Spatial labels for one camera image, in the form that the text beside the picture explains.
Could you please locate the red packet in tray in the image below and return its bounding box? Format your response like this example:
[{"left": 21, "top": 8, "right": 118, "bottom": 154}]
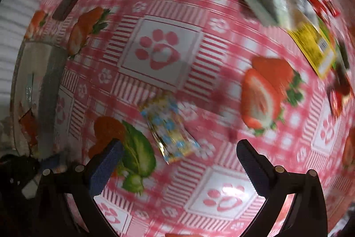
[{"left": 19, "top": 109, "right": 38, "bottom": 149}]

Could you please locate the red candy packet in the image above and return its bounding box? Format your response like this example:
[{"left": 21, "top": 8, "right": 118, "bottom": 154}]
[{"left": 328, "top": 67, "right": 354, "bottom": 119}]

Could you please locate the blue patterned candy packet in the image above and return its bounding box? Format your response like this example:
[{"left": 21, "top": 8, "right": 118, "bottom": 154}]
[{"left": 139, "top": 94, "right": 200, "bottom": 164}]

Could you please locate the yellow snack packet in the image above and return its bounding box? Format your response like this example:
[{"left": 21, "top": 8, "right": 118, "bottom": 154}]
[{"left": 288, "top": 22, "right": 336, "bottom": 79}]

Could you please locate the strawberry pattern tablecloth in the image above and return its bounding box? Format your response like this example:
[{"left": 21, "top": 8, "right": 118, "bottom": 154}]
[{"left": 25, "top": 0, "right": 354, "bottom": 236}]

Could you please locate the crumpled white green bag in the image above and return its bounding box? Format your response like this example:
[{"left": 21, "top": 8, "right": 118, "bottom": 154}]
[{"left": 244, "top": 0, "right": 319, "bottom": 31}]

